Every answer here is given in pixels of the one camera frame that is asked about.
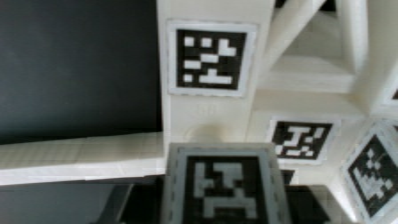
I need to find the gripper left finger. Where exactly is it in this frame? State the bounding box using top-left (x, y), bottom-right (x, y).
top-left (89, 184), bottom-right (133, 224)

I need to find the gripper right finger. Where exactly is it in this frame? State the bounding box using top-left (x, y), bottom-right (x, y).
top-left (289, 185), bottom-right (359, 224)

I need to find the small white cube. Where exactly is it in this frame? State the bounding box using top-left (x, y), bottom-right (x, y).
top-left (160, 143), bottom-right (291, 224)

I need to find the white front fence rail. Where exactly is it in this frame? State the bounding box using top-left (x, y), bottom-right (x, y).
top-left (0, 133), bottom-right (165, 186)

